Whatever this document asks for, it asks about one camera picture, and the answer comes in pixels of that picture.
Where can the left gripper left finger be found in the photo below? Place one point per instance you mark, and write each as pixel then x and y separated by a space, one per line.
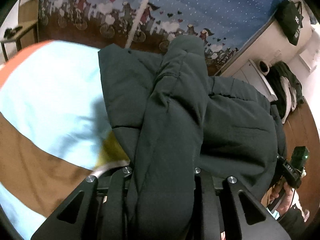
pixel 94 210

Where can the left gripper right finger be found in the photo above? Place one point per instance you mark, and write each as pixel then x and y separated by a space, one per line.
pixel 226 207

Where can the black padded winter jacket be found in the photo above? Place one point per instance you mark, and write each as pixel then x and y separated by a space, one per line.
pixel 169 116

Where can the pile of clothes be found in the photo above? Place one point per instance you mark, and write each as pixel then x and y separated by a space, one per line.
pixel 286 87

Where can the person right hand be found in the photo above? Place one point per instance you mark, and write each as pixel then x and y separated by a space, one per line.
pixel 290 198

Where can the wooden headboard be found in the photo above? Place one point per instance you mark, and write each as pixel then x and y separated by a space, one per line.
pixel 302 143

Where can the colourful patchwork bed cover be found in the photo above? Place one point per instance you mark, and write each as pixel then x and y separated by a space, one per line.
pixel 54 130

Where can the white drawer cabinet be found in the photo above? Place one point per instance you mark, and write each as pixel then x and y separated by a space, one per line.
pixel 251 74

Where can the white paper bag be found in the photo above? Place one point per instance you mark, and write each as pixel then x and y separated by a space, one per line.
pixel 310 55

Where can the wooden wardrobe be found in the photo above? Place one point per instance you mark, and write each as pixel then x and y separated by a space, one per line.
pixel 270 44

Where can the black tote bag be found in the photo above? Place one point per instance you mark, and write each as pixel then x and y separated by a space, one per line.
pixel 290 18

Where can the blue fabric wardrobe cover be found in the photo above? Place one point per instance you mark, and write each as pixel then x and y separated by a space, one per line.
pixel 224 26

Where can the small wooden side table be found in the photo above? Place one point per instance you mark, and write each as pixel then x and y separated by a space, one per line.
pixel 24 13

